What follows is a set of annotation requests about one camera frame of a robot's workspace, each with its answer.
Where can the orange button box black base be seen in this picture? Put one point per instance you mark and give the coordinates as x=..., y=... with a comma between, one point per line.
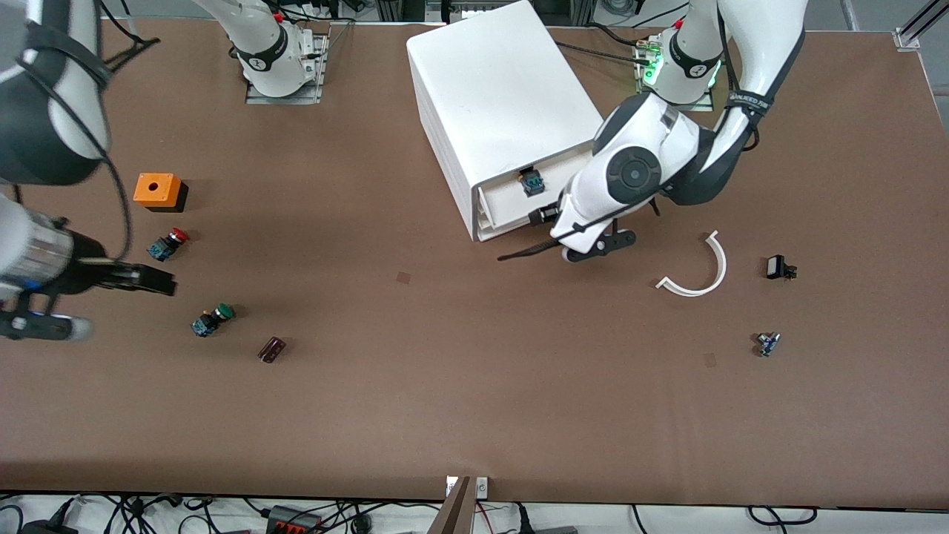
x=153, y=189

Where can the silver aluminium corner profile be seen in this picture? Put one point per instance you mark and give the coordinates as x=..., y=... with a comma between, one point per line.
x=908, y=37

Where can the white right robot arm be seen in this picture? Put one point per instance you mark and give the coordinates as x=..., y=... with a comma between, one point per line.
x=44, y=111

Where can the green push button blue base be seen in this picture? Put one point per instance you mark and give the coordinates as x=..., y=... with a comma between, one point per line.
x=211, y=319

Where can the black power strip red switches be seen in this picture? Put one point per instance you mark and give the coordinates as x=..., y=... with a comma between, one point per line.
x=293, y=523

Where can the black power adapter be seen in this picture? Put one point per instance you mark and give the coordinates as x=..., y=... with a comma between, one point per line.
x=48, y=528

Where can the yellow push button blue base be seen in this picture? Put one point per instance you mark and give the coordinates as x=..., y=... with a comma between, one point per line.
x=531, y=182

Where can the small blue potentiometer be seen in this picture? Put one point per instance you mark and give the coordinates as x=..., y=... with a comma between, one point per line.
x=768, y=344

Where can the brown aluminium profile post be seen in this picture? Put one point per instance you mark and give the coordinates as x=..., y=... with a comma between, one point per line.
x=456, y=512

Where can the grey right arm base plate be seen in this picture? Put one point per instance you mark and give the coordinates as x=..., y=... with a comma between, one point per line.
x=256, y=96

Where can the red push button blue base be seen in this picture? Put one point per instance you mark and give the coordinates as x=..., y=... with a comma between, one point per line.
x=167, y=245

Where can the white drawer cabinet housing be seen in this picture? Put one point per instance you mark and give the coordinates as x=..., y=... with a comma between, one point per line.
x=489, y=89

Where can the grey left arm base plate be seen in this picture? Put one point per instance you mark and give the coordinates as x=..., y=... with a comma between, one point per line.
x=697, y=106

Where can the white semicircular plastic bracket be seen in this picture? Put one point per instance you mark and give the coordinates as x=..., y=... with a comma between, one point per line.
x=719, y=263

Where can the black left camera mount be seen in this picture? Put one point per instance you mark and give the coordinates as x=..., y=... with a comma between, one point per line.
x=615, y=241

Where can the black square switch white face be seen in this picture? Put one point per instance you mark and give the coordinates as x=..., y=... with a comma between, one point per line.
x=776, y=267

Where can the purple cylindrical capacitor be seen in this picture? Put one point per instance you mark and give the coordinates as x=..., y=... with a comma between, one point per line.
x=271, y=350

